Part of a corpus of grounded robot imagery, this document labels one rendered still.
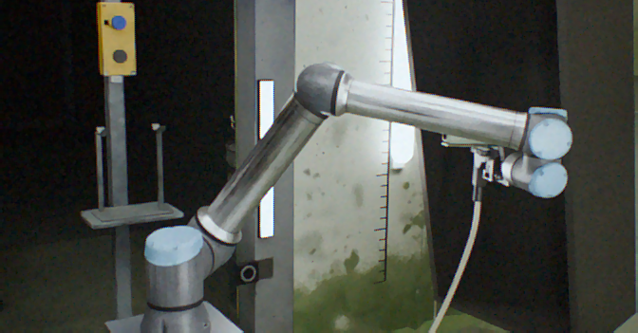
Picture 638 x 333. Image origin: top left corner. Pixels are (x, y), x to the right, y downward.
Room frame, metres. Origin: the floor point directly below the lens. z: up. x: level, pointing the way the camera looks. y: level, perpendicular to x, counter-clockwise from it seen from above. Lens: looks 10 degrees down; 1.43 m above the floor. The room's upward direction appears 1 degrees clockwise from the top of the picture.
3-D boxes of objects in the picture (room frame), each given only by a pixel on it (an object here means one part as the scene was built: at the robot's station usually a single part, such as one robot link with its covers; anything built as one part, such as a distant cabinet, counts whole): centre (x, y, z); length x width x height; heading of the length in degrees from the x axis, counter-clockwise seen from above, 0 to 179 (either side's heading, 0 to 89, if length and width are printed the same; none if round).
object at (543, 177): (1.65, -0.56, 1.10); 0.12 x 0.09 x 0.10; 14
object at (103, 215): (2.38, 0.68, 0.95); 0.26 x 0.15 x 0.32; 122
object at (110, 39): (2.46, 0.74, 1.42); 0.12 x 0.06 x 0.26; 122
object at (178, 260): (1.72, 0.38, 0.83); 0.17 x 0.15 x 0.18; 165
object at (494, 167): (1.81, -0.52, 1.09); 0.12 x 0.08 x 0.09; 14
